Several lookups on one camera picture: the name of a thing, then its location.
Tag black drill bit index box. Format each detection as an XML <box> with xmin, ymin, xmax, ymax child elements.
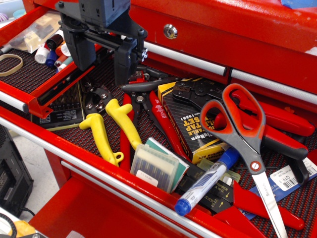
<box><xmin>30</xmin><ymin>83</ymin><xmax>85</xmax><ymax>131</ymax></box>

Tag green plastic case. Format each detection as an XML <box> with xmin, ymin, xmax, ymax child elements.
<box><xmin>146</xmin><ymin>137</ymin><xmax>189</xmax><ymax>192</ymax></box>

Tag blue capped marker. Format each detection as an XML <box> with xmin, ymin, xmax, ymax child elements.
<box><xmin>45</xmin><ymin>50</ymin><xmax>58</xmax><ymax>68</ymax></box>

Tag black capped marker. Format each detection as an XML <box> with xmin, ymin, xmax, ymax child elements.
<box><xmin>46</xmin><ymin>33</ymin><xmax>64</xmax><ymax>50</ymax></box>

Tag red tool chest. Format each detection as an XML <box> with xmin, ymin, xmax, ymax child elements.
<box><xmin>0</xmin><ymin>0</ymin><xmax>317</xmax><ymax>238</ymax></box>

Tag blue white marker pen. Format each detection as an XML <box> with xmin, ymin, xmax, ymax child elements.
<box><xmin>174</xmin><ymin>148</ymin><xmax>240</xmax><ymax>216</ymax></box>

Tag red handled wire stripper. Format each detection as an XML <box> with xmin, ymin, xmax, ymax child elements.
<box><xmin>121</xmin><ymin>82</ymin><xmax>190</xmax><ymax>161</ymax></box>

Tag blue drill bit package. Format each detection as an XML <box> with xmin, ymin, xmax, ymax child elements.
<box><xmin>241</xmin><ymin>156</ymin><xmax>317</xmax><ymax>221</ymax></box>

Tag red grey scissors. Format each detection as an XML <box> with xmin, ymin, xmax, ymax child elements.
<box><xmin>200</xmin><ymin>83</ymin><xmax>288</xmax><ymax>238</ymax></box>

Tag red small upper drawer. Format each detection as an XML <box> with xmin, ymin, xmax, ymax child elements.
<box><xmin>0</xmin><ymin>6</ymin><xmax>105</xmax><ymax>119</ymax></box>

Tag black yellow tap set box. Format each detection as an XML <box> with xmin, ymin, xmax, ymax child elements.
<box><xmin>158</xmin><ymin>77</ymin><xmax>228</xmax><ymax>164</ymax></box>

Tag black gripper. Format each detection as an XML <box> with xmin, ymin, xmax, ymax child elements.
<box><xmin>55</xmin><ymin>0</ymin><xmax>148</xmax><ymax>86</ymax></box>

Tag clear drill bit case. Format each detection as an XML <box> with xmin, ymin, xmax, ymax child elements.
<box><xmin>130</xmin><ymin>144</ymin><xmax>177</xmax><ymax>193</ymax></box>

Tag red black crimping pliers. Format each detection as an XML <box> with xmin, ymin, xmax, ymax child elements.
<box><xmin>172</xmin><ymin>79</ymin><xmax>315</xmax><ymax>185</ymax></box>

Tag black electronic device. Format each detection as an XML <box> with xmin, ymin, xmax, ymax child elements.
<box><xmin>0</xmin><ymin>126</ymin><xmax>34</xmax><ymax>217</ymax></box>

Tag silver drawer lock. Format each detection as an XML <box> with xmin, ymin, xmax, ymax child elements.
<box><xmin>163</xmin><ymin>24</ymin><xmax>178</xmax><ymax>40</ymax></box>

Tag yellow handled tin snips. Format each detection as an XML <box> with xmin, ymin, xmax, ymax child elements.
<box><xmin>79</xmin><ymin>86</ymin><xmax>142</xmax><ymax>167</ymax></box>

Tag tan rubber band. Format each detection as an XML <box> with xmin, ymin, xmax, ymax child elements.
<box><xmin>0</xmin><ymin>54</ymin><xmax>24</xmax><ymax>77</ymax></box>

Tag clear plastic bag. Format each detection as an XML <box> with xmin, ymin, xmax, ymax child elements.
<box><xmin>4</xmin><ymin>11</ymin><xmax>60</xmax><ymax>53</ymax></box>

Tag large white capped marker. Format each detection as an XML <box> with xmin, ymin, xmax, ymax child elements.
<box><xmin>60</xmin><ymin>43</ymin><xmax>71</xmax><ymax>57</ymax></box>

